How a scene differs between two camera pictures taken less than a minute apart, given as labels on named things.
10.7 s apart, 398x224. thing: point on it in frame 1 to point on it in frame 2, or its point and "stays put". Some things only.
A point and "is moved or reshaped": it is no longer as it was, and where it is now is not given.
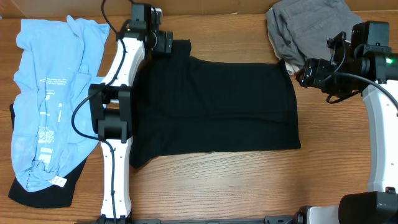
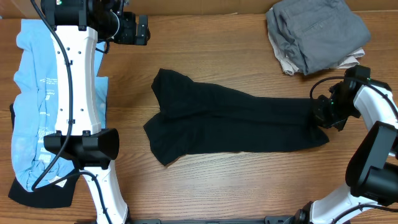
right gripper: [308, 73] to [325, 112]
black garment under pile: [51, 197] stays put
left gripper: [164, 42] to [129, 36]
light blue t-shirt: [58, 61] stays put
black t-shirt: [184, 104] is moved or reshaped
